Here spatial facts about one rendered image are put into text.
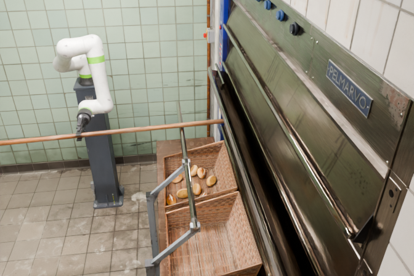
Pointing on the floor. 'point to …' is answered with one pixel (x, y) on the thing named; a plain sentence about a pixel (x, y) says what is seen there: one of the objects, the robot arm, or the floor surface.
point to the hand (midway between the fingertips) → (79, 135)
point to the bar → (153, 268)
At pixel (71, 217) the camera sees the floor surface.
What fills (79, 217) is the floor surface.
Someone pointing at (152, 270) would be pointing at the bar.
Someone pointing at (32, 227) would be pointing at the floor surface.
